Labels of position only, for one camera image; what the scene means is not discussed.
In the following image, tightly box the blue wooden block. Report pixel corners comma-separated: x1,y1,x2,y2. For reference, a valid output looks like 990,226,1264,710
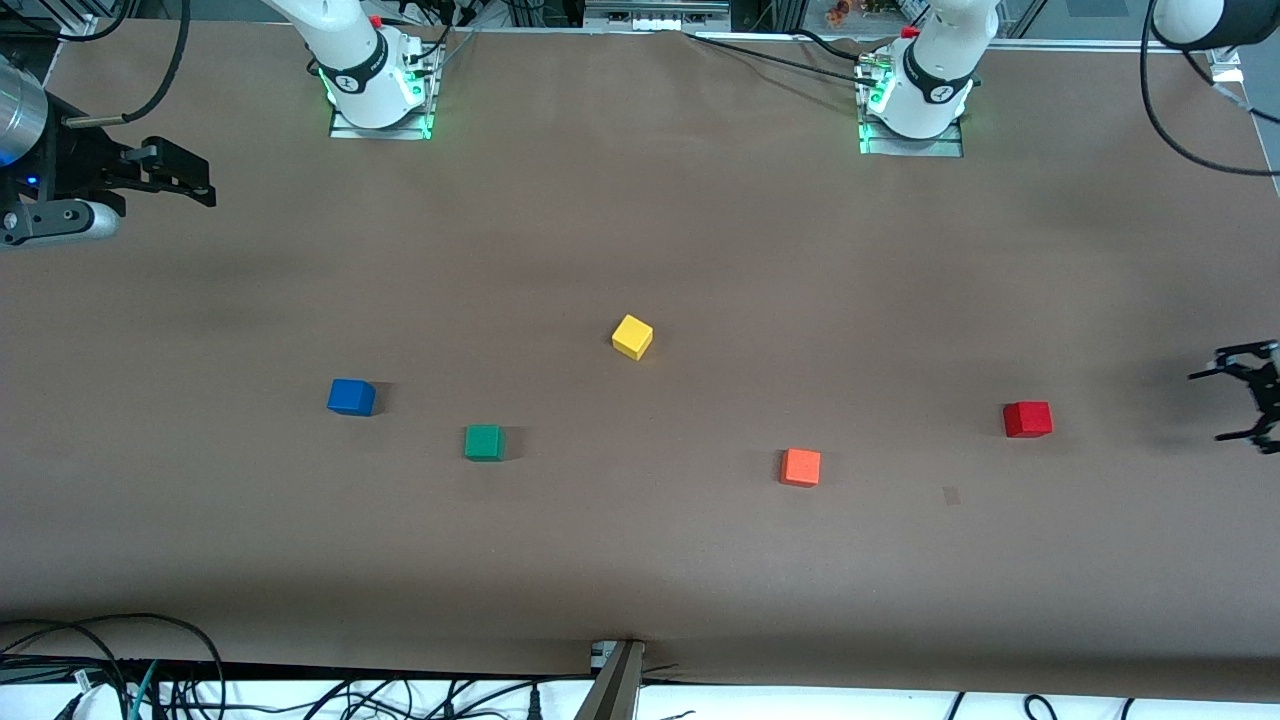
327,378,377,418

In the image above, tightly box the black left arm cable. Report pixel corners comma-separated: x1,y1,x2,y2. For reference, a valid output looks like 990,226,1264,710
1141,0,1280,180

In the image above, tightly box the aluminium profile post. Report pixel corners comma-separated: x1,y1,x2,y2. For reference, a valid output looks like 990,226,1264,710
573,640,647,720

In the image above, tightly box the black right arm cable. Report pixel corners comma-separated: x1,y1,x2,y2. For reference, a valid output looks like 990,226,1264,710
60,0,193,128

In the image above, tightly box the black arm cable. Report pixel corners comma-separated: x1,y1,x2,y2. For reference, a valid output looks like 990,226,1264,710
60,0,193,128
1141,0,1280,180

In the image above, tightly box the black table cable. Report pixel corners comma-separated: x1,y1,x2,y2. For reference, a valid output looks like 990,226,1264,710
685,33,881,83
790,27,883,63

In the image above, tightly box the black looped cable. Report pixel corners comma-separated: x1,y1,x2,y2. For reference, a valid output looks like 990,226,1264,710
0,612,228,720

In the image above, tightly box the yellow wooden block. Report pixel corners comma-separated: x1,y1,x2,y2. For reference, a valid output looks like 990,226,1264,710
611,314,655,362

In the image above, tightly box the grey metal socket strip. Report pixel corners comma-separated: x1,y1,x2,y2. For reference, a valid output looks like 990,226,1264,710
584,0,732,32

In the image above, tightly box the red wooden block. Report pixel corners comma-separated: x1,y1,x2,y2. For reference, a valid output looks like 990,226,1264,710
1003,401,1054,439

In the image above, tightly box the teal cable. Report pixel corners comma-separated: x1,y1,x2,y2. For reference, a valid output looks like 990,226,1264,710
128,660,161,720

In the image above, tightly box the aluminium corner bracket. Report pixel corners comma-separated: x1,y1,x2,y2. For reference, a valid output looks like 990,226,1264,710
1205,40,1247,84

